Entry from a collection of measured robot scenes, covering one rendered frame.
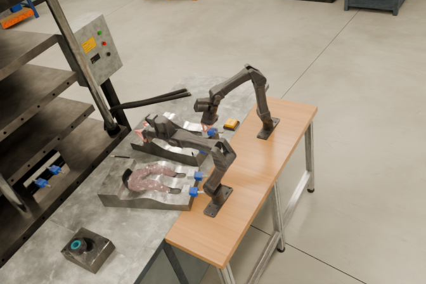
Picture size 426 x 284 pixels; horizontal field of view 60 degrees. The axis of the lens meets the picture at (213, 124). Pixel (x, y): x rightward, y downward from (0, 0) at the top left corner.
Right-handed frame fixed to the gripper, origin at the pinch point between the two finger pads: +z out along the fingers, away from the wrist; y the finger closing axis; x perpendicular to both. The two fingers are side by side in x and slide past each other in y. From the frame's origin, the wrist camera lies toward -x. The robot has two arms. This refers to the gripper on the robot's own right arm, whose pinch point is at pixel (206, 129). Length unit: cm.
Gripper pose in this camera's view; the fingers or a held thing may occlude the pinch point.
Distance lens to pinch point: 215.7
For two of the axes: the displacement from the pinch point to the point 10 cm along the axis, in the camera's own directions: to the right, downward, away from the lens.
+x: 8.4, 4.7, -2.6
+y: -5.0, 5.0, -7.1
